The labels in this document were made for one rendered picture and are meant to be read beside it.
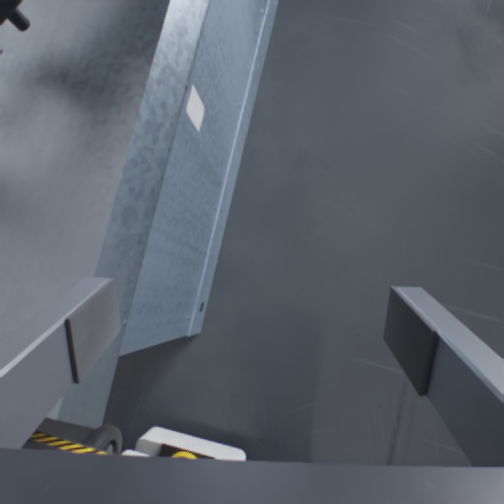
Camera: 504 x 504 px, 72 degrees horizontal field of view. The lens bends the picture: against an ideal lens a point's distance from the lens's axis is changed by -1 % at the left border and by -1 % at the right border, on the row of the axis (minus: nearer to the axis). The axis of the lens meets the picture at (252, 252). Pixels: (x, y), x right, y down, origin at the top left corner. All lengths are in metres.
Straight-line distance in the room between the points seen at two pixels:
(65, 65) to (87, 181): 0.15
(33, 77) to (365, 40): 0.98
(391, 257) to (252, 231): 0.39
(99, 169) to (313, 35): 0.97
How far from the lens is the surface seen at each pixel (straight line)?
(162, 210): 0.62
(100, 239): 0.40
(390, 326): 0.17
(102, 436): 1.05
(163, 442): 0.99
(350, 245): 1.01
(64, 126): 0.47
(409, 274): 1.04
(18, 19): 0.48
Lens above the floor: 0.99
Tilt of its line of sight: 79 degrees down
